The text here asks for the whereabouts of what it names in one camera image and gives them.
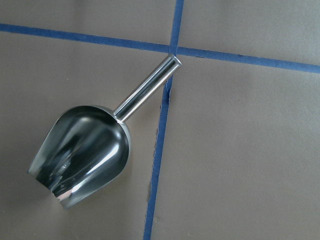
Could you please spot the stainless steel ice scoop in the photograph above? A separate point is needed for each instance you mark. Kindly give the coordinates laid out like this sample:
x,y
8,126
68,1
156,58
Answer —
x,y
89,145

